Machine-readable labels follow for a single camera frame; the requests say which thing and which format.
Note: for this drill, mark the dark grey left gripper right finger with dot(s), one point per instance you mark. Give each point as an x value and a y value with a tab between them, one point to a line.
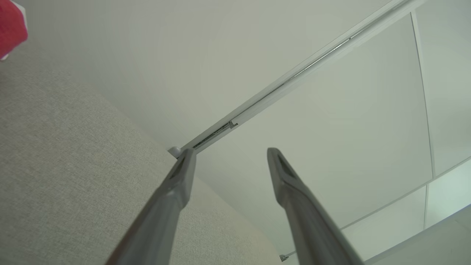
312	235

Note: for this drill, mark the red shorts with white trim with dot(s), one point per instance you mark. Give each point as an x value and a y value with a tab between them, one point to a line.
11	25

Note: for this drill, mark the small metal bracket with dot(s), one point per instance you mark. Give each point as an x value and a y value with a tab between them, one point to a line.
283	257

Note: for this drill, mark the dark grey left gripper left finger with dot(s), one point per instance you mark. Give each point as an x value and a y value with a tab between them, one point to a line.
162	228

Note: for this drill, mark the white ceiling curtain track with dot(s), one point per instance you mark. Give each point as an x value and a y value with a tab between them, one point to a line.
294	75

